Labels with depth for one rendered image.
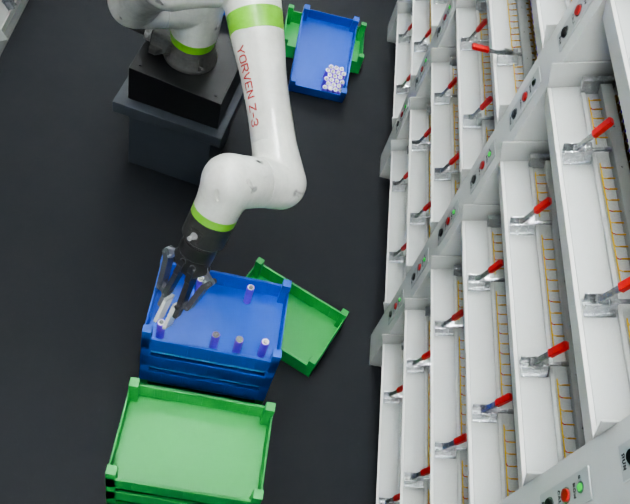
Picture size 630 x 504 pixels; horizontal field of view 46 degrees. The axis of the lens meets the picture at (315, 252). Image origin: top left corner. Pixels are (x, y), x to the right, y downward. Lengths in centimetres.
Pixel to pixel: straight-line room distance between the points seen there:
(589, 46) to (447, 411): 73
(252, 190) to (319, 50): 143
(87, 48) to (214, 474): 164
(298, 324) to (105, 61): 115
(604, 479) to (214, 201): 83
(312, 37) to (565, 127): 167
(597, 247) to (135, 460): 97
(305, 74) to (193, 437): 152
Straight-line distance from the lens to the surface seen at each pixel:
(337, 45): 280
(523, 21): 169
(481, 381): 137
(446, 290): 167
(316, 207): 237
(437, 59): 216
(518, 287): 126
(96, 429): 195
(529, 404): 116
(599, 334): 102
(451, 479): 148
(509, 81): 158
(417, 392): 174
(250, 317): 174
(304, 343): 210
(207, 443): 160
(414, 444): 169
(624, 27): 115
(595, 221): 113
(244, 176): 139
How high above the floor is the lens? 183
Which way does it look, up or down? 54 degrees down
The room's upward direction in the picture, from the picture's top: 21 degrees clockwise
